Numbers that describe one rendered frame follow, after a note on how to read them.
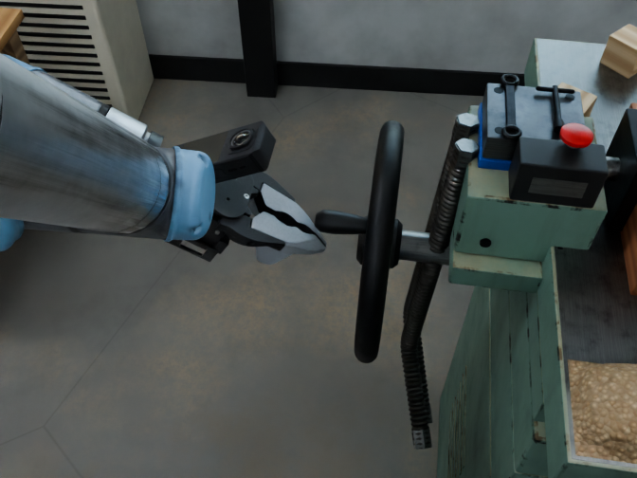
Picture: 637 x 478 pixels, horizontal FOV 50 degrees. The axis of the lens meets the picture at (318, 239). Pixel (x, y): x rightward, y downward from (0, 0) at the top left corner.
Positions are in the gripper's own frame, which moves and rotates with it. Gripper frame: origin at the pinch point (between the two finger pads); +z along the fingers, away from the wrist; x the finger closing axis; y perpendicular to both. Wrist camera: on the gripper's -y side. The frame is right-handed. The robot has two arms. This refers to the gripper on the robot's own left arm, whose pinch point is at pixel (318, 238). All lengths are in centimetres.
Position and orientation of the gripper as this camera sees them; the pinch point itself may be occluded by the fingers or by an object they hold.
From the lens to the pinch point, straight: 71.9
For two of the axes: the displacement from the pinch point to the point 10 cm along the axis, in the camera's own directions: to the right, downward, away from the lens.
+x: -1.5, 7.6, -6.4
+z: 8.5, 4.3, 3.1
